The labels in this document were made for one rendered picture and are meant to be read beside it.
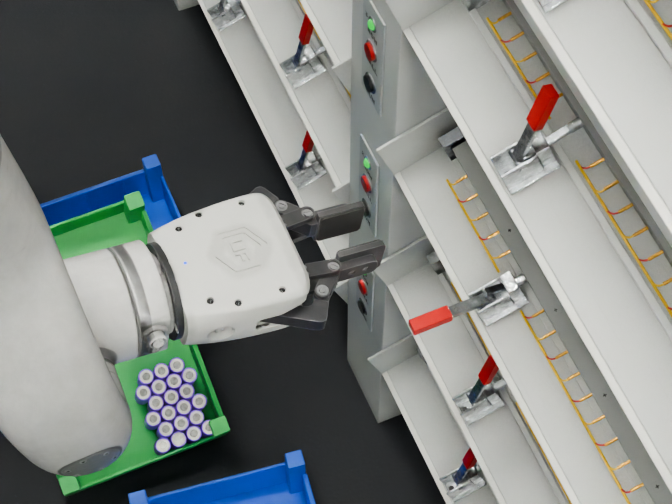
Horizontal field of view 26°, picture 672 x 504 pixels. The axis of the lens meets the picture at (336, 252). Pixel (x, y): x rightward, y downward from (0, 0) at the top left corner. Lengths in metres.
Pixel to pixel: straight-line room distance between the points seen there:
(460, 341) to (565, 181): 0.41
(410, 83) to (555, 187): 0.21
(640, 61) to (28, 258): 0.38
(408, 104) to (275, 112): 0.61
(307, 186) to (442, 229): 0.51
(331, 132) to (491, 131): 0.50
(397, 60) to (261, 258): 0.21
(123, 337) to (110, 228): 0.74
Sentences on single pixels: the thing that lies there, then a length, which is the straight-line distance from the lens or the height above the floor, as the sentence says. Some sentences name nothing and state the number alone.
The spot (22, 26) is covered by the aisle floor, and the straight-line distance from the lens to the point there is 2.14.
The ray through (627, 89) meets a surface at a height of 0.94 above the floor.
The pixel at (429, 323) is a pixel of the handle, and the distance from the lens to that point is 1.19.
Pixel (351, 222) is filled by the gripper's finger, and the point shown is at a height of 0.64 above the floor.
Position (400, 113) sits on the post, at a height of 0.62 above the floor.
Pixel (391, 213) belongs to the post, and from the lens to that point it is 1.35.
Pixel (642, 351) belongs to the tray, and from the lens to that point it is 0.99.
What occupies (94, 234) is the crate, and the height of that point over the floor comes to 0.11.
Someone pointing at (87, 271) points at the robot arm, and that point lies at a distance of 1.05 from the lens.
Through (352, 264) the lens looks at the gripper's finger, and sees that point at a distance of 1.11.
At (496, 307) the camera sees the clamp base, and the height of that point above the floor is 0.56.
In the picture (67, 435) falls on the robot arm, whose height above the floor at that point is 0.73.
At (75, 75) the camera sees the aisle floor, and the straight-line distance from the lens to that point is 2.07.
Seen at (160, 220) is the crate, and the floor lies 0.00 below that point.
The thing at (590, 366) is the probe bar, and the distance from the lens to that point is 1.16.
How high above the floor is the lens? 1.60
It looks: 59 degrees down
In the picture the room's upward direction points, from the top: straight up
